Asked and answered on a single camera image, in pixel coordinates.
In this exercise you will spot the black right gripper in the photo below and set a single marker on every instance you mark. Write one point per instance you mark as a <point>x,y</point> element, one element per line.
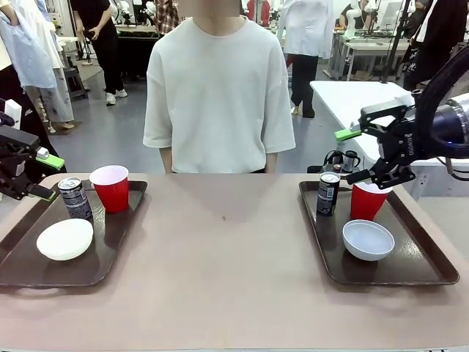
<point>403,146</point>

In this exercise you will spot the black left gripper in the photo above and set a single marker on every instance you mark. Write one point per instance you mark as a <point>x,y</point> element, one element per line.
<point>11,161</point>

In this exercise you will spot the black patterned Pepsi can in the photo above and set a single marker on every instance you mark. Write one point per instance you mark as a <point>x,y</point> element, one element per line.
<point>75,201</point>

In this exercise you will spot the white bowl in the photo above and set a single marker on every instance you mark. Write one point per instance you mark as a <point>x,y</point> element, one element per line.
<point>65,239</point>

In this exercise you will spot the red plastic cup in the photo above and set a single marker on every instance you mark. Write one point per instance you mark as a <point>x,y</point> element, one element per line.
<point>111,194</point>
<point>366,205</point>

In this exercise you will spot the black Pepsi can yellow accent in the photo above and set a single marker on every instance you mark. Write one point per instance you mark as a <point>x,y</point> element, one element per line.
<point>328,198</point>

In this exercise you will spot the grey-blue bowl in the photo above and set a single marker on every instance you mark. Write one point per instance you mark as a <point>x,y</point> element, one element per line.
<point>368,242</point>

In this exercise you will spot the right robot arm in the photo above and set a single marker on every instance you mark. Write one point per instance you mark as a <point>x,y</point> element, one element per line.
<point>452,121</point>

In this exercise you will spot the person's left forearm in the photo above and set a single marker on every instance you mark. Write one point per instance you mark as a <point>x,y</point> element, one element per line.
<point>272,163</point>

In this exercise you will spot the person's right forearm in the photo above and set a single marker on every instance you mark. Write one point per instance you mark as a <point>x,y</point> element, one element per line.
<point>166,161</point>

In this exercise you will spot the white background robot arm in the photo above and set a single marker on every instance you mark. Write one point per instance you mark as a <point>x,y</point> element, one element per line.
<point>351,14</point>

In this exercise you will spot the black lidded mug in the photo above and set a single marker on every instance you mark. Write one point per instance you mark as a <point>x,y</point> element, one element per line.
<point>352,159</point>

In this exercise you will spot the black kettle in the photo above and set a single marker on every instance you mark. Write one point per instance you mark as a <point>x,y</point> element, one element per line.
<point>334,161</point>

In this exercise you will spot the white folding table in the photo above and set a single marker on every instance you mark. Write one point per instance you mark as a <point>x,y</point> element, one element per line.
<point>329,102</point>

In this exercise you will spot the dark brown serving tray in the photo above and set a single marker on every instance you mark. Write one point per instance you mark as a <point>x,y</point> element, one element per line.
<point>414,267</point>
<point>22,267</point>

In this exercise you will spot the grey background workbench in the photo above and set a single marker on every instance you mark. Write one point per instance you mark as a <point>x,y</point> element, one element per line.
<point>370,49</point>

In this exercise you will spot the black tripod pole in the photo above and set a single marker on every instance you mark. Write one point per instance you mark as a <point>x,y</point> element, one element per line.
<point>395,44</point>

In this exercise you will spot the grey metal stool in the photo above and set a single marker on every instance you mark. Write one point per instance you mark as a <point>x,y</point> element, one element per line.
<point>75,78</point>

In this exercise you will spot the bystander dark top blue jeans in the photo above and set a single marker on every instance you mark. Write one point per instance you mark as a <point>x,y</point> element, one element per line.
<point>436,36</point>

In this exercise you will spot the bystander in light-blue shirt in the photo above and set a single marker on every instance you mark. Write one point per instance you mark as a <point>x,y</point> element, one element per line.
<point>25,55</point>

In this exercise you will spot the bystander white shirt black trousers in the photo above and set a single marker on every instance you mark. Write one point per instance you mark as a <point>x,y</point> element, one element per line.
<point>306,33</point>

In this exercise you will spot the bystander in black clothes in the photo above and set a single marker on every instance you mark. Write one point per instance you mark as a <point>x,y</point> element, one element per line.
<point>99,36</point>

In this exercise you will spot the person in cream t-shirt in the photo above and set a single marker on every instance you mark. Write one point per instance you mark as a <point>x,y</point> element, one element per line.
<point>220,91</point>

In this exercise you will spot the bystander in red top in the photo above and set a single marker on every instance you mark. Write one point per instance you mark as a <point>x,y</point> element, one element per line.
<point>253,7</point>

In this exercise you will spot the bystander in plaid shirt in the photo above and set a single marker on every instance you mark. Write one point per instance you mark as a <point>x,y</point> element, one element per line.
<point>166,14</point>

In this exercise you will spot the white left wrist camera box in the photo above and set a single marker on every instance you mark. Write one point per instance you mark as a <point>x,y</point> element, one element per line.
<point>12,111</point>

